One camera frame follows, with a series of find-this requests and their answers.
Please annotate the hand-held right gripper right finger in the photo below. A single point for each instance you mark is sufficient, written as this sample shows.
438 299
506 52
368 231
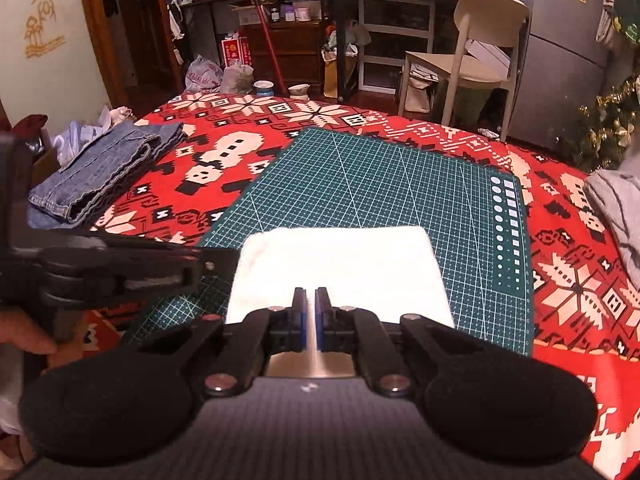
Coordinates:
323 317

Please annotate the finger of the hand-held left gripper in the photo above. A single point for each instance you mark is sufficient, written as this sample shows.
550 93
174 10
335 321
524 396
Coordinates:
215 261

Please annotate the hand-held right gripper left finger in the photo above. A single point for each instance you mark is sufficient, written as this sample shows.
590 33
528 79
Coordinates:
299 317

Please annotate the white knit vest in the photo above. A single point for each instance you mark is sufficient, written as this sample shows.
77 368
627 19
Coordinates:
340 265

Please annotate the person's left hand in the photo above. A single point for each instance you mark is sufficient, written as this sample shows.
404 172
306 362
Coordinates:
25 330

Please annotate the blue jeans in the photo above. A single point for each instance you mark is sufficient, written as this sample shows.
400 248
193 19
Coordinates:
100 170

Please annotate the light blue crumpled cloth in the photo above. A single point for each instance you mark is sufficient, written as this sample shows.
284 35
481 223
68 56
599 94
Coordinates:
75 135

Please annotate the green cutting mat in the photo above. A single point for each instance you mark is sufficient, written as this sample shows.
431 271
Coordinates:
375 185

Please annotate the dark red cloth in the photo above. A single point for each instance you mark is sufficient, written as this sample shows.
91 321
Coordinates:
30 124

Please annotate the blue white ceramic pot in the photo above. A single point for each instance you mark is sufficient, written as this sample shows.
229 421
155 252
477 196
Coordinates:
263 88

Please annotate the crumpled plastic bags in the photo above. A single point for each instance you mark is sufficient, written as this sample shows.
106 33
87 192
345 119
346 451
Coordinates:
202 77

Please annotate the red white carton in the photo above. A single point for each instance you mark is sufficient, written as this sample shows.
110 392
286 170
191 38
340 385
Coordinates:
235 52

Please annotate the brown paper bag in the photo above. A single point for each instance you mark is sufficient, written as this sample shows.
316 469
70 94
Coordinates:
330 75

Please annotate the brown wooden drawer cabinet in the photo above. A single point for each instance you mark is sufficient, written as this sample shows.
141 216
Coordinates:
295 55

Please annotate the red broom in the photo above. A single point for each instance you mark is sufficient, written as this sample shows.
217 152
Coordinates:
270 45

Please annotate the white storage bag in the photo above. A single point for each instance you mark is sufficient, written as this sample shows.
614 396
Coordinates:
417 95

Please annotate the red patterned blanket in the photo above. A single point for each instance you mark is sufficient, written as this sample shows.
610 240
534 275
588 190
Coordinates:
560 370

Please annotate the dark wooden desk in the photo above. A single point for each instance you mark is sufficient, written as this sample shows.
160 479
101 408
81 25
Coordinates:
341 50

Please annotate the small open cardboard box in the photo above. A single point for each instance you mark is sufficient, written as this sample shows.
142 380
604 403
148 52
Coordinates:
247 14

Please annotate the green trash bin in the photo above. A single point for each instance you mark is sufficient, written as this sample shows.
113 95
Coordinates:
470 105

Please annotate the white drawer unit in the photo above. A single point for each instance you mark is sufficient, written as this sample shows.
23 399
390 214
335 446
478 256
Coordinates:
361 35

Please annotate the grey sweatshirt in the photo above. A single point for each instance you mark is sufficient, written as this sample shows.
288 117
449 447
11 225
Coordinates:
620 210

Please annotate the small Christmas tree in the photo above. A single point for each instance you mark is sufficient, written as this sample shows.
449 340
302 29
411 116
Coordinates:
605 130

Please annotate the silver refrigerator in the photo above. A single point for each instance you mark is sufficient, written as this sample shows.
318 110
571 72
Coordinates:
560 70

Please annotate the beige plastic chair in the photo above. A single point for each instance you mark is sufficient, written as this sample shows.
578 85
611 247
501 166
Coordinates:
492 15

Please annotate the cream hanging tote bag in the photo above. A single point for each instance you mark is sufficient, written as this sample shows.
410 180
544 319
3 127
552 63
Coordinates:
607 5

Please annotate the gold wall decal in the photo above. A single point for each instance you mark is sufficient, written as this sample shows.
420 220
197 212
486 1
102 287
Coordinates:
42 50

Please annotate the wooden door frame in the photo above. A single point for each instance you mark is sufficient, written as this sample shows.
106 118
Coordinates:
97 35

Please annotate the green Christmas wall tapestry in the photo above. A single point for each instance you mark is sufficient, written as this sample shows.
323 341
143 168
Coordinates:
631 10

